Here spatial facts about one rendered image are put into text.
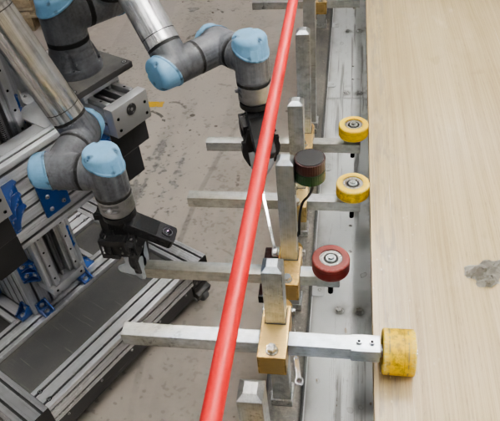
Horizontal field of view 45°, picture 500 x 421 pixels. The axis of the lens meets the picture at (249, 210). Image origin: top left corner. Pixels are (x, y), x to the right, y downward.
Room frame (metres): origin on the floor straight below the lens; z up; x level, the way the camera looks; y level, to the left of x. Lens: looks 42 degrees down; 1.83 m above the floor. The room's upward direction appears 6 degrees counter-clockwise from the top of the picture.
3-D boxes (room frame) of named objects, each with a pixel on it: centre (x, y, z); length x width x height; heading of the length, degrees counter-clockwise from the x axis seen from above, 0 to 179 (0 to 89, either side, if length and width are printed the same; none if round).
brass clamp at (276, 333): (0.66, -0.02, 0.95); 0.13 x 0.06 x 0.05; 168
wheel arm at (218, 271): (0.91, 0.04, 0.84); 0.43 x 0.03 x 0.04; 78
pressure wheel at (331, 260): (0.86, -0.16, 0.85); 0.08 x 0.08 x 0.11
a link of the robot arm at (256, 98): (1.16, -0.04, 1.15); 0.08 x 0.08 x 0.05
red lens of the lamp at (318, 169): (0.91, -0.13, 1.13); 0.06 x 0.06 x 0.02
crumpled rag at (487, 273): (0.78, -0.46, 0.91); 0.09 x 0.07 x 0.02; 105
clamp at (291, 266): (0.90, -0.08, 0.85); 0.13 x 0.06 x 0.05; 168
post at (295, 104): (1.17, -0.13, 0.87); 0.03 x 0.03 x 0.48; 78
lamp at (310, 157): (0.91, -0.12, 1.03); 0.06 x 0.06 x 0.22; 78
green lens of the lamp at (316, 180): (0.91, -0.13, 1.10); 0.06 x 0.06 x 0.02
